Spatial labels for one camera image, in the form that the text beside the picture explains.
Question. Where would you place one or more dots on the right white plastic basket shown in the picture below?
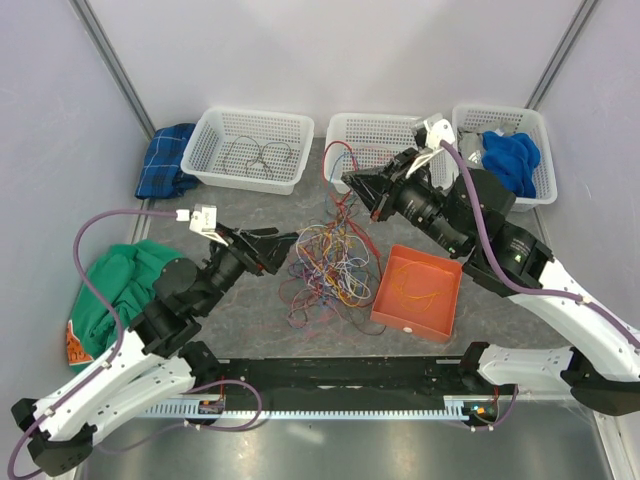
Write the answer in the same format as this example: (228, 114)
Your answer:
(526, 121)

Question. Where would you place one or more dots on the orange plastic tray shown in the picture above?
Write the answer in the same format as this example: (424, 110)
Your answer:
(418, 294)

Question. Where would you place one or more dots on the grey sock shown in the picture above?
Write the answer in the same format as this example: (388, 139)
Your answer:
(470, 140)

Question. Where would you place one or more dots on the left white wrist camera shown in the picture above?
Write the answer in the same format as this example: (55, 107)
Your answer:
(202, 220)

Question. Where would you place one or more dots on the blue fleece cloth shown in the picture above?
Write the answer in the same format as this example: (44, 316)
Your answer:
(513, 159)

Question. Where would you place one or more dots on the white plastic basket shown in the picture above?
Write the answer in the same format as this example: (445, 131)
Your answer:
(526, 121)
(252, 150)
(368, 139)

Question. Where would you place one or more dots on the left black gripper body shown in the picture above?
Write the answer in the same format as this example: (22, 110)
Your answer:
(231, 262)

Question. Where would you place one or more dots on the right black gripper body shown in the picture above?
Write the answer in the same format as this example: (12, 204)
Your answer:
(420, 202)

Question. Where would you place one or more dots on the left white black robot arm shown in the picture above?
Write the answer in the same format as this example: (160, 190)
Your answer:
(153, 359)

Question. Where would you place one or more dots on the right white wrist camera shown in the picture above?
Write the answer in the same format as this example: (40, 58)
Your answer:
(428, 134)

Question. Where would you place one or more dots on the left white plastic basket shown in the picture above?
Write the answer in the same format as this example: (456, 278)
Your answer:
(252, 150)

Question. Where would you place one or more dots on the middle white plastic basket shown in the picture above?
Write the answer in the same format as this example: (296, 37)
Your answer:
(368, 139)

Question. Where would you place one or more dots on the light blue slotted cable duct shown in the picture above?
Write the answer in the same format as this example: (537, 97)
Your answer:
(326, 405)

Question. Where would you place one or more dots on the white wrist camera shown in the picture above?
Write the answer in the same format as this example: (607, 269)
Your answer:
(428, 134)
(202, 220)

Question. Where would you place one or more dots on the blue plaid cloth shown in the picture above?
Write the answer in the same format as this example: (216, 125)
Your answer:
(161, 175)

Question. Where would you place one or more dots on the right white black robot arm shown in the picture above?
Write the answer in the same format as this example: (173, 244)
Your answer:
(600, 366)

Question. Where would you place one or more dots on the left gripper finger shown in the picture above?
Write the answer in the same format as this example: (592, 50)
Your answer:
(260, 234)
(274, 252)

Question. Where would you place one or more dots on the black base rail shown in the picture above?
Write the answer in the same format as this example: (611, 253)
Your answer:
(424, 375)

